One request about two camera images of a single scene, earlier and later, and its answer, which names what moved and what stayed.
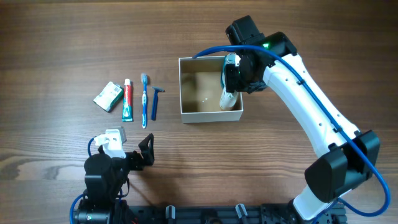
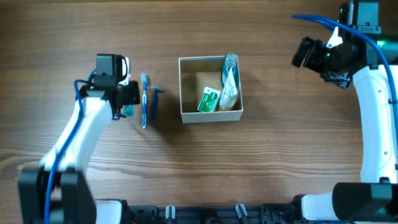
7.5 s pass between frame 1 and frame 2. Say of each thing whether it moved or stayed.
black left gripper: moved
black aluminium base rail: stayed
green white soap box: moved
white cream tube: stayed
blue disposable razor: stayed
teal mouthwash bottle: stayed
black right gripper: moved
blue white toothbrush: stayed
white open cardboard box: stayed
